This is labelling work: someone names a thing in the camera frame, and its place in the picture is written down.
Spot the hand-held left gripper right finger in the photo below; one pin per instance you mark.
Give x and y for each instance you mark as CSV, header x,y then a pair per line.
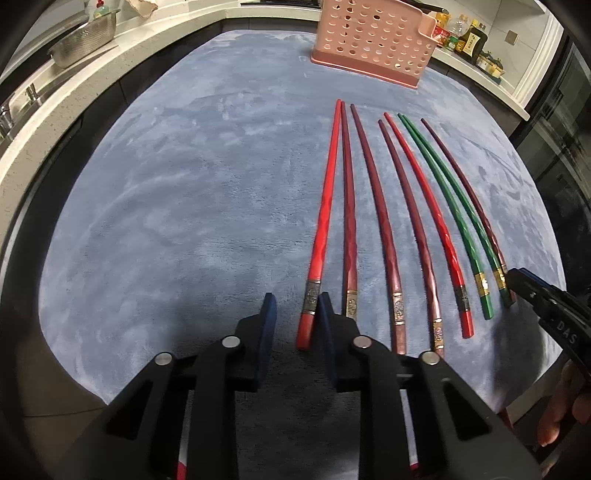
x,y
325,332

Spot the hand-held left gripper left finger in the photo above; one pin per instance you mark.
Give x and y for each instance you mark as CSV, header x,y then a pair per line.
x,y
266,323

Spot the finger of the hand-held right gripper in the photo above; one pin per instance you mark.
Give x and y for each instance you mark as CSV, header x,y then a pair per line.
x,y
540,279
528,290

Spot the green chopstick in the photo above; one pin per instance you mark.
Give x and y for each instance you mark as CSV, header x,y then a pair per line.
x,y
450,207
466,207

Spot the bright red chopstick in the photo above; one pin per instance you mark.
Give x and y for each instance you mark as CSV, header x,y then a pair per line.
x,y
323,217
431,207

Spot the maroon chopstick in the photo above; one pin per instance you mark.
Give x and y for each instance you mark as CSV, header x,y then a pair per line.
x,y
466,184
413,217
376,203

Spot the dark red chopstick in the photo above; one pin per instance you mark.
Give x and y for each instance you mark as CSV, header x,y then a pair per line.
x,y
347,207

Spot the pink perforated chopstick holder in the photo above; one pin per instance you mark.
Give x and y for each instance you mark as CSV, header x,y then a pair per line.
x,y
374,41

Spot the person's right hand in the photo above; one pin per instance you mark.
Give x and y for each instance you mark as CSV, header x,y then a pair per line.
x,y
561,406

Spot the black glass door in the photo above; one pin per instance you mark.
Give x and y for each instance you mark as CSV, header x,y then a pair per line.
x,y
563,138

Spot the row of small jars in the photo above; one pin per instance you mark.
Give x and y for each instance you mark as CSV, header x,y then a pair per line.
x,y
491,64

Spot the red seasoning packet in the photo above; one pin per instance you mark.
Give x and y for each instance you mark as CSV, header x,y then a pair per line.
x,y
441,36

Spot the clear oil bottle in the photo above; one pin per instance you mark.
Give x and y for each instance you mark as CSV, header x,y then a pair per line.
x,y
458,25

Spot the yellow seasoning bottle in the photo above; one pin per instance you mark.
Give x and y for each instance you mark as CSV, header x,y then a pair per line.
x,y
442,19

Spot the white stone countertop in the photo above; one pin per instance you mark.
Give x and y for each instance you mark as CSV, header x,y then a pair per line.
x,y
152,27

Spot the chrome faucet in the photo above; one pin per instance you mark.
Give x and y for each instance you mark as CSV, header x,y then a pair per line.
x,y
9,115

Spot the metal colander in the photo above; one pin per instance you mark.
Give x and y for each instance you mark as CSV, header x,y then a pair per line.
x,y
83,41

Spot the green cap dish soap bottle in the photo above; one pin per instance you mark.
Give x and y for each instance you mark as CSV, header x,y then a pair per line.
x,y
100,9

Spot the wall outlet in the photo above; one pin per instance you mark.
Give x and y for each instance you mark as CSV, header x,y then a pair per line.
x,y
511,37

